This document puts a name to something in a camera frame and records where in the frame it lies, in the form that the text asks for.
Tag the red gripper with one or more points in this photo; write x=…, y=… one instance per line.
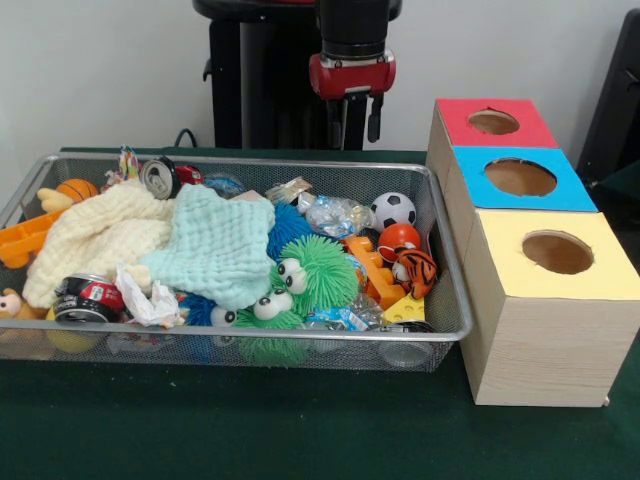
x=352, y=76

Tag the mint green muslin cloth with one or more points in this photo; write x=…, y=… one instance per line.
x=215, y=250

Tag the shallow clear mesh bin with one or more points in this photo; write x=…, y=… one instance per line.
x=452, y=290

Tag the wooden box with three holes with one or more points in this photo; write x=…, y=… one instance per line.
x=540, y=350

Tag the clear plastic packet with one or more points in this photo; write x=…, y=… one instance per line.
x=340, y=215

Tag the small soccer ball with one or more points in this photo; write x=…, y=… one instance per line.
x=393, y=211

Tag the small red ball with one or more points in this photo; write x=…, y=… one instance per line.
x=400, y=238

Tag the blue spiky rubber ball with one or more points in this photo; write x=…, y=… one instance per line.
x=290, y=225

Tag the orange toy block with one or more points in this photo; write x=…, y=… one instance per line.
x=375, y=275

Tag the large green spiky ball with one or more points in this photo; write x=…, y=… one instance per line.
x=322, y=275

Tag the orange tiger plush toy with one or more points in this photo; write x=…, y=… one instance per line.
x=415, y=272

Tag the yellow cheese wedge toy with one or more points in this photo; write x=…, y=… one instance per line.
x=405, y=310

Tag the small green spiky ball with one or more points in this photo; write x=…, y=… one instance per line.
x=268, y=340

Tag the blue spiky ball with eye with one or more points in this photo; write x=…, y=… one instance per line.
x=195, y=310

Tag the small orange basketball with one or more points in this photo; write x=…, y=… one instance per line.
x=76, y=189

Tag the cream muslin cloth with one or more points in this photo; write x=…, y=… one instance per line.
x=90, y=235

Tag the red and black soda can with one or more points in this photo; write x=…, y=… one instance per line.
x=95, y=297

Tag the orange plastic toy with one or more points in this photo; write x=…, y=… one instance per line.
x=20, y=240

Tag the small brown plush doll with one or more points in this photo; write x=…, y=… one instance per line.
x=10, y=303

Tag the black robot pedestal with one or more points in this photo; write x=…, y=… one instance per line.
x=270, y=90

